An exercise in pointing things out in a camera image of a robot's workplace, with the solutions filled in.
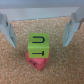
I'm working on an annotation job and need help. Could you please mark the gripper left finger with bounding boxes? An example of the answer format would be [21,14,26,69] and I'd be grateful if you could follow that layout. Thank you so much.
[0,12,19,49]

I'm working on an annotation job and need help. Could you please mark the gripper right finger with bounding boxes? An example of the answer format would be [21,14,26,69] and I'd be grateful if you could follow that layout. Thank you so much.
[62,15,81,48]

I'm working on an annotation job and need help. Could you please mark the pink block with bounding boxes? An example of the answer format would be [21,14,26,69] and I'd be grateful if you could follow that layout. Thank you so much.
[25,51,48,73]

